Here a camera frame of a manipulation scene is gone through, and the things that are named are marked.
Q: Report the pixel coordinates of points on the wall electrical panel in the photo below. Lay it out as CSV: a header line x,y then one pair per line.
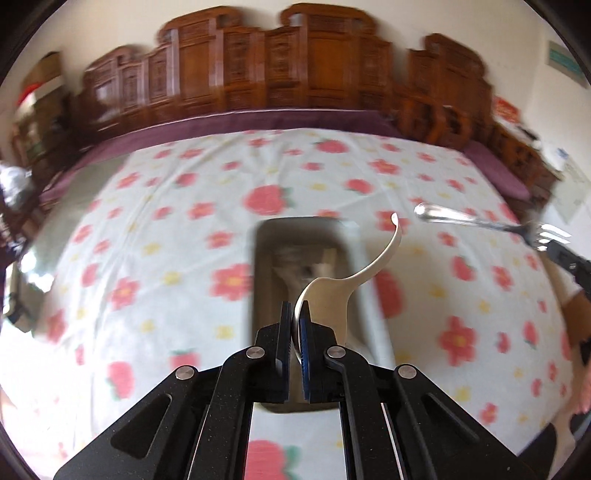
x,y
560,59

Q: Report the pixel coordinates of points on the metal fork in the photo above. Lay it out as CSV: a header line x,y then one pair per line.
x,y
535,234

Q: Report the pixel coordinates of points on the purple seat cushion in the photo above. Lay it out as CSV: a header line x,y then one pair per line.
x,y
496,172

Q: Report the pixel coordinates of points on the red printed box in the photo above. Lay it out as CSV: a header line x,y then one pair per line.
x,y
506,111

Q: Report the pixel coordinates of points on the person's right hand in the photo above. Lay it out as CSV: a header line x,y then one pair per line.
x,y
576,313

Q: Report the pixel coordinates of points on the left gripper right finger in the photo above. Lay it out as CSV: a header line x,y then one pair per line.
x,y
336,374

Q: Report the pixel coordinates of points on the metal rectangular tray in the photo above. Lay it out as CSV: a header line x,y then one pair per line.
x,y
289,253

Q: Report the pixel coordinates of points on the floral white tablecloth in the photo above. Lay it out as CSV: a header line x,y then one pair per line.
x,y
158,271

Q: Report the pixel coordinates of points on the carved wooden bench backrest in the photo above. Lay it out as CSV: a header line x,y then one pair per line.
x,y
321,56

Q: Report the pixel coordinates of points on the wooden armchair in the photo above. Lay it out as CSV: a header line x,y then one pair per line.
x,y
427,120

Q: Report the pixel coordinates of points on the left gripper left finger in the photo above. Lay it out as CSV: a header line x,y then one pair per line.
x,y
258,373

